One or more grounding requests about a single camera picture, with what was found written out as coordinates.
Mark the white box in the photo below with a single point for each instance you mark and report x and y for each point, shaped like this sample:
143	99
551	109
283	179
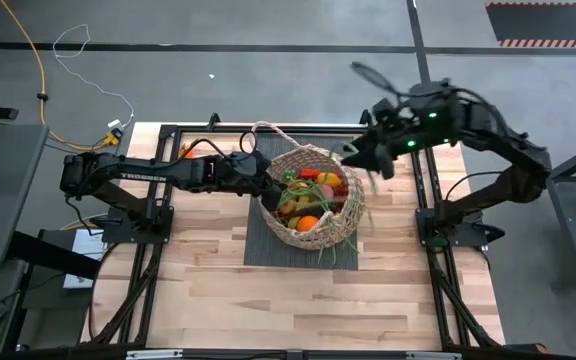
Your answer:
88	245

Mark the small yellow-orange fruit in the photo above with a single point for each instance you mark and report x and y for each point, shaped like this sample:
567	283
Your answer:
329	179

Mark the black desk crossbar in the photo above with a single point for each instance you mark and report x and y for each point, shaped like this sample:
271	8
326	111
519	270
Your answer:
53	255

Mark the green onion bunch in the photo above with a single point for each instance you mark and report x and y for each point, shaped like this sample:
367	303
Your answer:
318	197

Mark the dark grey placemat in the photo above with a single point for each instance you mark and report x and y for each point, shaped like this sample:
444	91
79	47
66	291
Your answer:
268	257

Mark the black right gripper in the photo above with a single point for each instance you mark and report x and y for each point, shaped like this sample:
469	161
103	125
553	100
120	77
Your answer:
393	132

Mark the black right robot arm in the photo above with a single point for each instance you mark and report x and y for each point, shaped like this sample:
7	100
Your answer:
518	150

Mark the silver metal bracket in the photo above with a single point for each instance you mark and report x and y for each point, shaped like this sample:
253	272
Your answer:
153	354
433	356

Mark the black aluminium rig frame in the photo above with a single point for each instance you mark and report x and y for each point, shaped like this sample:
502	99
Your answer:
208	129

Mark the black striped-edge floor mat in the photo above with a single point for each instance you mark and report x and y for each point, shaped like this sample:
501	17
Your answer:
543	22

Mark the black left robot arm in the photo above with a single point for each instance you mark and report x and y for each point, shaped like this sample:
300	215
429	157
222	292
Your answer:
143	176

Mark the yellow and white power plug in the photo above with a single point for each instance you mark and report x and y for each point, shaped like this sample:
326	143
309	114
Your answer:
114	137

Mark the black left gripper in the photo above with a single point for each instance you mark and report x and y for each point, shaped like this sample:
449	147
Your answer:
248	175

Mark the red chili pepper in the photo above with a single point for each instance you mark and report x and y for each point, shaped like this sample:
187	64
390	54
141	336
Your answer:
310	173

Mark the woven seagrass basket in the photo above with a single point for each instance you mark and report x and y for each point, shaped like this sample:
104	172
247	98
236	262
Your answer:
343	230

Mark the orange tangerine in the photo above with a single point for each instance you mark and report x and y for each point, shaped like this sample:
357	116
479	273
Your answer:
308	223

